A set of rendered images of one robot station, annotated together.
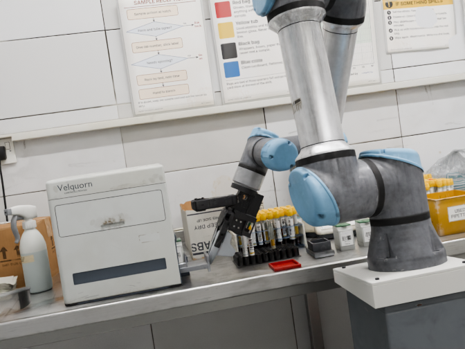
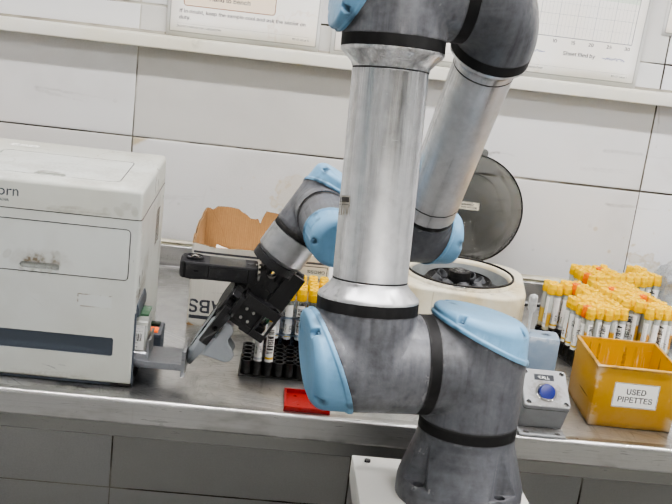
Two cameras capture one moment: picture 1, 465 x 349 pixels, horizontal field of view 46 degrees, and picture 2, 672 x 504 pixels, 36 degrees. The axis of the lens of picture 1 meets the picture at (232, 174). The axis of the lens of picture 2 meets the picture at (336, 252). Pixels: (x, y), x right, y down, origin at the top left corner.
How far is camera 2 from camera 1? 0.39 m
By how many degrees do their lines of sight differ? 13
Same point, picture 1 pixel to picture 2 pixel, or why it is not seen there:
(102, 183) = (36, 195)
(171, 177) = (208, 155)
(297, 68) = (359, 145)
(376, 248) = (409, 463)
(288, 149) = not seen: hidden behind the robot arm
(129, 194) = (76, 224)
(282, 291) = (290, 440)
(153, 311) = (71, 418)
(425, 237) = (485, 474)
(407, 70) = not seen: outside the picture
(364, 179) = (410, 363)
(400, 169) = (480, 360)
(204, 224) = not seen: hidden behind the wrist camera
